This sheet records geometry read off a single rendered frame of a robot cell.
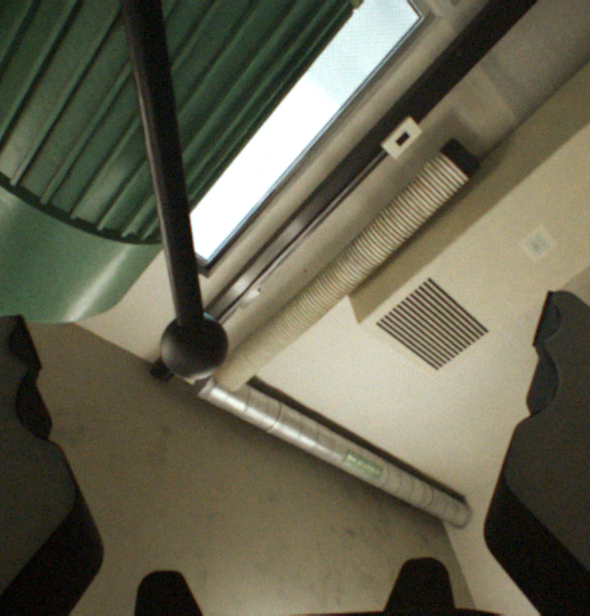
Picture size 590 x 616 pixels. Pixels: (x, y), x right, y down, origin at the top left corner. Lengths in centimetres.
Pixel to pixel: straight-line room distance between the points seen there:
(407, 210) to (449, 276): 30
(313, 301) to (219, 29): 164
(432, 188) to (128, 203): 151
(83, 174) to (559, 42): 186
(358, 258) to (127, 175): 155
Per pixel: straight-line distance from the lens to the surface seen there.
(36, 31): 27
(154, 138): 19
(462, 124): 191
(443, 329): 195
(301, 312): 189
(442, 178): 174
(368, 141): 172
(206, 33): 26
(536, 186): 178
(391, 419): 274
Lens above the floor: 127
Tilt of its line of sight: 21 degrees up
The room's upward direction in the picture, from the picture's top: 134 degrees counter-clockwise
